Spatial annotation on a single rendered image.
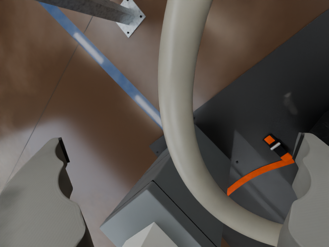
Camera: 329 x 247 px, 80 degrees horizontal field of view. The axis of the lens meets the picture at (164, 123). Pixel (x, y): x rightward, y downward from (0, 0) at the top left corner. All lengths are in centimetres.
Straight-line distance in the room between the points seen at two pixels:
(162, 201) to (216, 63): 97
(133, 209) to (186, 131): 75
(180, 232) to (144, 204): 17
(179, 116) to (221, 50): 128
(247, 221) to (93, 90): 174
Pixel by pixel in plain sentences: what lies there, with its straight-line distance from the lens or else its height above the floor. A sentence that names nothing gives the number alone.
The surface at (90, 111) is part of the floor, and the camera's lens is 198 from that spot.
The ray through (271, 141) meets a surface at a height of 3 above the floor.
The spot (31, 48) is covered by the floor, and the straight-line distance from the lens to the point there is 237.
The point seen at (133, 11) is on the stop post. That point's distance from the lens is 164.
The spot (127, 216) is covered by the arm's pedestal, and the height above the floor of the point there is 85.
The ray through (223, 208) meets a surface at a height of 123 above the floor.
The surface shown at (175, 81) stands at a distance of 15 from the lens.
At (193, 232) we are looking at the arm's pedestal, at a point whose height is 83.
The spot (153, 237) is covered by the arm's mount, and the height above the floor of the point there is 90.
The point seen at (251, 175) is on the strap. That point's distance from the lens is 164.
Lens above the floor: 142
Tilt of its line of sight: 62 degrees down
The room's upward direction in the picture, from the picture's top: 131 degrees counter-clockwise
